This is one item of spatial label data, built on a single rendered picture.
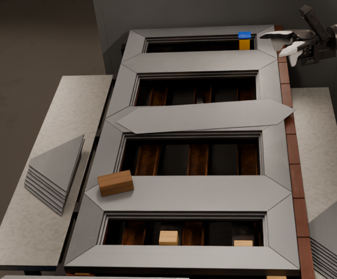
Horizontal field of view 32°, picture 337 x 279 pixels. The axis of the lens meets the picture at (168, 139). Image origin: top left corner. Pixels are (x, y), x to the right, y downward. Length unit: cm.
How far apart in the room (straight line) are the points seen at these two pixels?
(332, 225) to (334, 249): 11
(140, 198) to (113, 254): 26
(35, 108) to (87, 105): 146
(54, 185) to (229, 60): 103
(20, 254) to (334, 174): 124
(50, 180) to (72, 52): 253
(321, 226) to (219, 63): 98
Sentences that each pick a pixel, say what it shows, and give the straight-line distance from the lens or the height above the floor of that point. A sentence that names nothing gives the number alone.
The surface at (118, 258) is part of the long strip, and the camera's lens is 193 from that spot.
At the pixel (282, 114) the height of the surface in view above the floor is 85.
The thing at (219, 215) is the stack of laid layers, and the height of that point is 84.
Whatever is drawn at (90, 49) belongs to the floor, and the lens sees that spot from 478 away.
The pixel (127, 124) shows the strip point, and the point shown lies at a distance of 245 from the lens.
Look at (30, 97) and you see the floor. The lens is 435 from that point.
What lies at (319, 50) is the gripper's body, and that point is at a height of 142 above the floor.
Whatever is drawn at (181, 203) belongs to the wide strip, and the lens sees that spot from 207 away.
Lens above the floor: 230
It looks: 38 degrees down
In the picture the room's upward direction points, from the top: 6 degrees counter-clockwise
